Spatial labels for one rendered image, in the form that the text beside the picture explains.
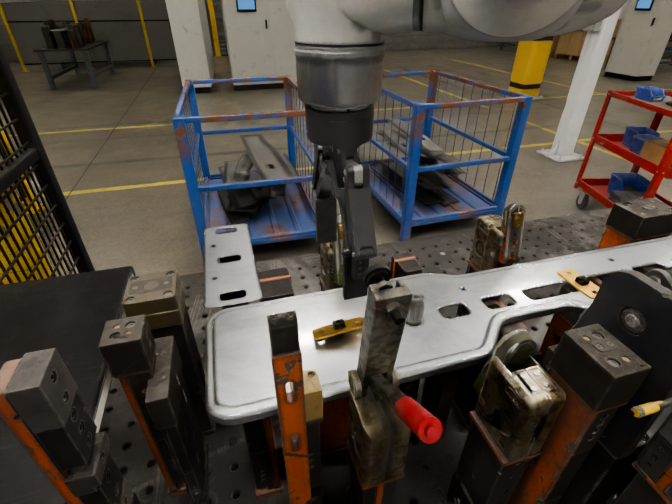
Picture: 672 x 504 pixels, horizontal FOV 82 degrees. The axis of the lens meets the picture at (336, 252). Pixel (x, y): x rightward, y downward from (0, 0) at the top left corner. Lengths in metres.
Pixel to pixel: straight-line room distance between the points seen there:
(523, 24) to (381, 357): 0.32
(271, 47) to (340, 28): 7.88
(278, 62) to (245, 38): 0.71
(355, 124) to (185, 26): 7.76
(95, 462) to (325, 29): 0.45
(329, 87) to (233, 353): 0.40
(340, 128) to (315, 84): 0.05
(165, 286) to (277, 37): 7.74
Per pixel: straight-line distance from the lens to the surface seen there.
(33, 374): 0.39
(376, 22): 0.39
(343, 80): 0.40
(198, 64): 8.18
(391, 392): 0.42
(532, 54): 7.87
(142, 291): 0.67
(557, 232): 1.70
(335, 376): 0.56
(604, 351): 0.52
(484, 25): 0.35
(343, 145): 0.42
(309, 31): 0.40
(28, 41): 12.83
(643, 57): 11.07
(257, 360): 0.59
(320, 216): 0.56
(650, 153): 3.28
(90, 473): 0.46
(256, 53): 8.23
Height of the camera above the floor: 1.44
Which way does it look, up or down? 33 degrees down
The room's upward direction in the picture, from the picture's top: straight up
